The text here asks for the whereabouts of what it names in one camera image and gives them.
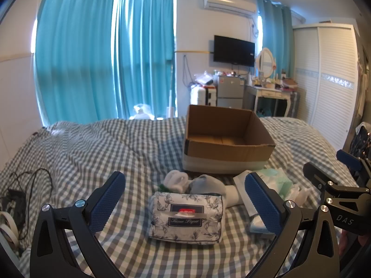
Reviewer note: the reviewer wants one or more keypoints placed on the oval white vanity mirror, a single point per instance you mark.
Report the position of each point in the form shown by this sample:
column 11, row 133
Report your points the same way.
column 265, row 60

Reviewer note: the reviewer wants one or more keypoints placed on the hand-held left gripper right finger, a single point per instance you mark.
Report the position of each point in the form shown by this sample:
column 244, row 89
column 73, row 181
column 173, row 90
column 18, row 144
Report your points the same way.
column 263, row 205

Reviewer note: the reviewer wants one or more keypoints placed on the narrow teal curtain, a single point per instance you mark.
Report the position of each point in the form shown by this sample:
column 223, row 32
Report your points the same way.
column 145, row 52

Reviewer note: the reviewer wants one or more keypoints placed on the white plastic packet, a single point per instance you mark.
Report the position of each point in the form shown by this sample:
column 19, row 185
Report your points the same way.
column 240, row 179

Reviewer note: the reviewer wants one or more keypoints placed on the grey sock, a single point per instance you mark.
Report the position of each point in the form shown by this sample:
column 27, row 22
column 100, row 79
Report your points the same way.
column 207, row 185

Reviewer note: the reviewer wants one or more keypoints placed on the long white sock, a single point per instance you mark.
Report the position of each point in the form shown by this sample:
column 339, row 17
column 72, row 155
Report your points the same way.
column 234, row 195

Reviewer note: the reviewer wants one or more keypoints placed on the clear plastic bag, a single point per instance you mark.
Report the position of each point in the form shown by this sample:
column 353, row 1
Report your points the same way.
column 142, row 111

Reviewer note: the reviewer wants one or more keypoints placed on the green tissue packet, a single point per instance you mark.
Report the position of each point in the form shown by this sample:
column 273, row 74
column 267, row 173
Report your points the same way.
column 279, row 181

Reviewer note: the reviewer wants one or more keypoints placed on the floral tissue pack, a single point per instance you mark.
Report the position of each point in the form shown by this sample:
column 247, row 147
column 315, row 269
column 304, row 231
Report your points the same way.
column 187, row 217

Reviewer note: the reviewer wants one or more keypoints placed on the wide teal curtain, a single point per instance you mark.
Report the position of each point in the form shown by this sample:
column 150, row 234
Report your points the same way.
column 72, row 58

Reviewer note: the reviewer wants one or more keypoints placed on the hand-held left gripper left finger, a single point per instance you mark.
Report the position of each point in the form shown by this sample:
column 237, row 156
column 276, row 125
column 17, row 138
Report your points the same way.
column 106, row 204

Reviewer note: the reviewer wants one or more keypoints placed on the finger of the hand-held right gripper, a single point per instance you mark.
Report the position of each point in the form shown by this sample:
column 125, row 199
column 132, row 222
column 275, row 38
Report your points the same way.
column 349, row 159
column 342, row 205

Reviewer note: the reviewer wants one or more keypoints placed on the rolled white socks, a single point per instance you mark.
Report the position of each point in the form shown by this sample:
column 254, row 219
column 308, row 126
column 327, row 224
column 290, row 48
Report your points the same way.
column 175, row 181

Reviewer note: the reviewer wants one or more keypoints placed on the short teal curtain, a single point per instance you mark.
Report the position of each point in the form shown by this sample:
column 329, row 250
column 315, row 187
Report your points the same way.
column 275, row 34

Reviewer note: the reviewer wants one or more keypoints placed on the white tape roll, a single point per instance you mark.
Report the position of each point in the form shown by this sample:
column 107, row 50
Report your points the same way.
column 6, row 227

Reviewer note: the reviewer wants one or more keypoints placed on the cardboard box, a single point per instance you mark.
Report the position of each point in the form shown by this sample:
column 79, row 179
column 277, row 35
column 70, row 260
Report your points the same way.
column 226, row 153

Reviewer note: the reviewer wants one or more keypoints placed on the grey mini fridge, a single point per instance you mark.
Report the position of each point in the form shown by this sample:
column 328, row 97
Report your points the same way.
column 230, row 91

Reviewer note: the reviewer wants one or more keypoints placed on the dark patterned cloth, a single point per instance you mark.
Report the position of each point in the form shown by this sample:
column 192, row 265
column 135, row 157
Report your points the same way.
column 361, row 140

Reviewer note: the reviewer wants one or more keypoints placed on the white louvred wardrobe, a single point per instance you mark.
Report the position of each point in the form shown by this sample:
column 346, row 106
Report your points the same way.
column 330, row 84

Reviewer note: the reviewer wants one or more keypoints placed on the black power adapter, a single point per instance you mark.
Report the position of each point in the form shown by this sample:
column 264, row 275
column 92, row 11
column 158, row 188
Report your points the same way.
column 13, row 198

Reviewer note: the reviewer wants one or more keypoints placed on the black wall television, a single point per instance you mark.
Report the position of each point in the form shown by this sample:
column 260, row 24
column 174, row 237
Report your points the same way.
column 233, row 50

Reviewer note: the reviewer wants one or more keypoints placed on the white dressing table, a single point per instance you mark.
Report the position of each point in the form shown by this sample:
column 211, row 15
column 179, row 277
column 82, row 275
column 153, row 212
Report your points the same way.
column 269, row 94

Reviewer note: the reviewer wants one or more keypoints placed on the crumpled white plastic bag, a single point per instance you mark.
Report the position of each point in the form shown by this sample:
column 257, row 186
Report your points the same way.
column 298, row 194

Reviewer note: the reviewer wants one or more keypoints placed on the light blue packet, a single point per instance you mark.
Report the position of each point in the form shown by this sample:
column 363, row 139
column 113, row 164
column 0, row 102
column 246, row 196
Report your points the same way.
column 258, row 224

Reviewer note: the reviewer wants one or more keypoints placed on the checked bedspread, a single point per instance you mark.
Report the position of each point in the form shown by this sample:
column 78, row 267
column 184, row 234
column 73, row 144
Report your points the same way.
column 116, row 150

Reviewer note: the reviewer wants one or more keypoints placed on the white air conditioner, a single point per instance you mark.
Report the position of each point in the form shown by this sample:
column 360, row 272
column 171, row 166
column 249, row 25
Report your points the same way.
column 229, row 4

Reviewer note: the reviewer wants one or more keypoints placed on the white suitcase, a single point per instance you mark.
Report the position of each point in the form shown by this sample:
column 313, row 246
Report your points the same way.
column 203, row 95

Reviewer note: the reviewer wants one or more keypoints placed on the brown basket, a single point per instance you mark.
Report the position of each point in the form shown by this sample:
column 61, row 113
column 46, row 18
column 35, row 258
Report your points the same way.
column 289, row 83

